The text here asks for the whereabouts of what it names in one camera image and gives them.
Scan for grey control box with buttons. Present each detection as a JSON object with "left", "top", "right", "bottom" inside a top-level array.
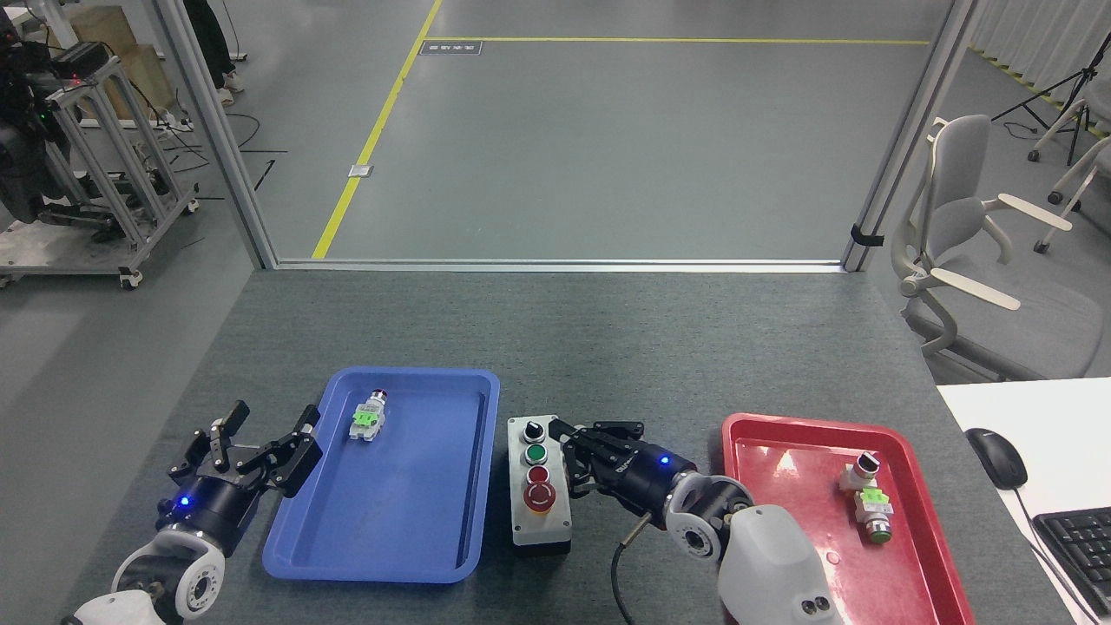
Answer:
[{"left": 507, "top": 415, "right": 574, "bottom": 557}]

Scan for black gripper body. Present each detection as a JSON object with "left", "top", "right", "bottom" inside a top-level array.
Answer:
[
  {"left": 597, "top": 437, "right": 700, "bottom": 530},
  {"left": 154, "top": 471, "right": 263, "bottom": 558}
]

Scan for red push button switch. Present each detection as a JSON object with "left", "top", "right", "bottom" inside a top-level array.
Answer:
[{"left": 350, "top": 390, "right": 389, "bottom": 442}]

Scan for black computer mouse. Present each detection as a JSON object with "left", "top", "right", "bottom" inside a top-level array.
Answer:
[{"left": 965, "top": 428, "right": 1029, "bottom": 490}]

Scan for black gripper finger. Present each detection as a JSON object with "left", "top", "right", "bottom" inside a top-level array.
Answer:
[
  {"left": 547, "top": 418, "right": 648, "bottom": 463},
  {"left": 233, "top": 404, "right": 325, "bottom": 499},
  {"left": 560, "top": 450, "right": 622, "bottom": 504},
  {"left": 167, "top": 399, "right": 253, "bottom": 485}
]

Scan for white wheeled chair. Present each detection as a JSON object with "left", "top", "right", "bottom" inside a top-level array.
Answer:
[{"left": 1028, "top": 94, "right": 1111, "bottom": 254}]

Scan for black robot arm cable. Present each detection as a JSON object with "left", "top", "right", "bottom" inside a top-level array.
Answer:
[{"left": 609, "top": 511, "right": 654, "bottom": 625}]

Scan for aluminium frame cart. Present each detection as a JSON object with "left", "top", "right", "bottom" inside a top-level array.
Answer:
[{"left": 0, "top": 52, "right": 201, "bottom": 291}]

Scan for black knob selector switch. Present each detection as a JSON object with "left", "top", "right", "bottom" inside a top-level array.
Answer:
[{"left": 838, "top": 451, "right": 882, "bottom": 496}]

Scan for green push button switch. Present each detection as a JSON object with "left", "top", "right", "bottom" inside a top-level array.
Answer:
[{"left": 855, "top": 488, "right": 896, "bottom": 545}]

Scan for black floor cables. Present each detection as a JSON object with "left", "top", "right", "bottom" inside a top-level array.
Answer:
[{"left": 165, "top": 109, "right": 289, "bottom": 202}]

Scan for brown cardboard box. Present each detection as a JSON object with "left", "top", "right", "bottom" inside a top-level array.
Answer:
[{"left": 48, "top": 4, "right": 179, "bottom": 122}]

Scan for black tripod stand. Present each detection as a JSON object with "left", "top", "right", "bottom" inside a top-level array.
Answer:
[{"left": 991, "top": 33, "right": 1111, "bottom": 166}]

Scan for black keyboard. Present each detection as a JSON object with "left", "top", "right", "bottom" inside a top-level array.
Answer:
[{"left": 1033, "top": 507, "right": 1111, "bottom": 617}]

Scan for silver aluminium crossbar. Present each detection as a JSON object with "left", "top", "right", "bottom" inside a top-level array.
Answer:
[{"left": 276, "top": 258, "right": 847, "bottom": 274}]

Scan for silver aluminium post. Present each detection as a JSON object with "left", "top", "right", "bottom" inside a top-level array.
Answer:
[
  {"left": 840, "top": 0, "right": 982, "bottom": 273},
  {"left": 154, "top": 0, "right": 279, "bottom": 270}
]

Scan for grey office chair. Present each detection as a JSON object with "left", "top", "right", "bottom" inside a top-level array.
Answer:
[{"left": 891, "top": 115, "right": 1111, "bottom": 383}]

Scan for red plastic tray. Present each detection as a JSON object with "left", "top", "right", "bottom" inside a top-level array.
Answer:
[{"left": 722, "top": 413, "right": 976, "bottom": 625}]

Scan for black machine on cart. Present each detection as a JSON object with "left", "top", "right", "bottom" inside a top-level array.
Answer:
[{"left": 0, "top": 17, "right": 81, "bottom": 225}]

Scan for blue plastic tray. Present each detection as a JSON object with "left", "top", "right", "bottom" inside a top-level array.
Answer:
[{"left": 262, "top": 367, "right": 501, "bottom": 584}]

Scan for person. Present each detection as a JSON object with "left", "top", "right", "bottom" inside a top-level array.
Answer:
[{"left": 184, "top": 0, "right": 246, "bottom": 108}]

